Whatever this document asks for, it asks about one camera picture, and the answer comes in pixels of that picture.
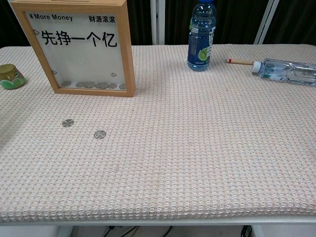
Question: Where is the black cable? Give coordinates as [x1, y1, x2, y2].
[102, 226, 140, 237]
[158, 226, 173, 237]
[240, 225, 253, 237]

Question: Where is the blue sports drink bottle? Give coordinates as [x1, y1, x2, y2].
[187, 0, 217, 73]

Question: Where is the wooden stick with red band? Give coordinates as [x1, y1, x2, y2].
[225, 58, 255, 66]

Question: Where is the woven beige tablecloth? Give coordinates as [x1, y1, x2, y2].
[0, 43, 316, 223]

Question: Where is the clear plastic water bottle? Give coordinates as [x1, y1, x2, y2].
[251, 58, 316, 87]

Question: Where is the white partition post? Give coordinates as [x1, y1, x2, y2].
[253, 0, 282, 45]
[150, 0, 165, 45]

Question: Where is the wooden frame coin bank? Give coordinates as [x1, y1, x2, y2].
[11, 0, 136, 98]

